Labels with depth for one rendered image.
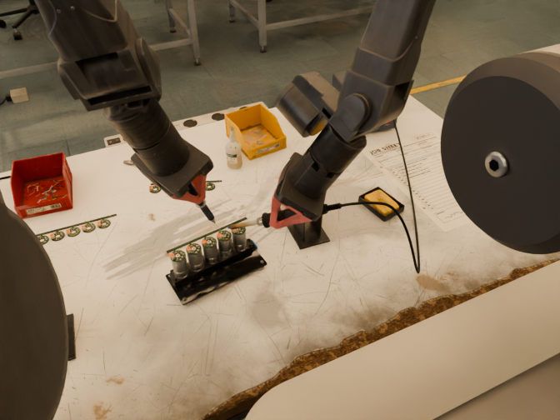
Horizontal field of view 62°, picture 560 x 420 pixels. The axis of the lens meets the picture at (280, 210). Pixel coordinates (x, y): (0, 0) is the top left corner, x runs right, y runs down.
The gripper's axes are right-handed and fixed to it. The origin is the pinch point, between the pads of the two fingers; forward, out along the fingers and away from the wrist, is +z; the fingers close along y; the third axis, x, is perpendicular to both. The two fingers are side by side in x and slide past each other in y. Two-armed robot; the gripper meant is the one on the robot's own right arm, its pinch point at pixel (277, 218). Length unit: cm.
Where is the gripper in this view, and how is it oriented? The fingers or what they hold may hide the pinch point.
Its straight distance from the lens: 72.9
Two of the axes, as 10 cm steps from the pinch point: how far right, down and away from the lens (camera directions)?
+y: -2.1, 6.6, -7.2
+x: 8.6, 4.8, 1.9
